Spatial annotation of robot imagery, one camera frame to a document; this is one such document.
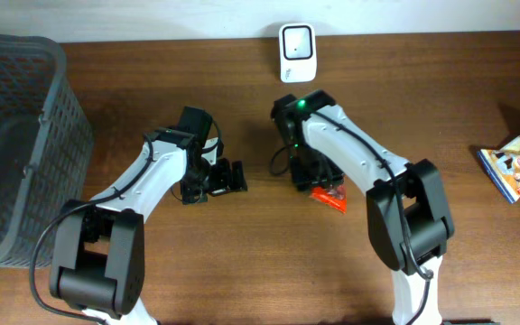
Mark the red snack bag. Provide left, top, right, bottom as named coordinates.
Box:
left=310, top=185, right=347, bottom=214

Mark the yellow wet wipes pack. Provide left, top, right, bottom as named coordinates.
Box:
left=476, top=107, right=520, bottom=205

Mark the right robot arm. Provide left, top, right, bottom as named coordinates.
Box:
left=270, top=89, right=455, bottom=324

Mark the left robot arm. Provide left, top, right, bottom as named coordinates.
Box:
left=44, top=107, right=247, bottom=324

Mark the white barcode scanner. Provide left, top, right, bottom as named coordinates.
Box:
left=278, top=23, right=317, bottom=83

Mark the grey plastic mesh basket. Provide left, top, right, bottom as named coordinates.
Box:
left=0, top=34, right=94, bottom=268

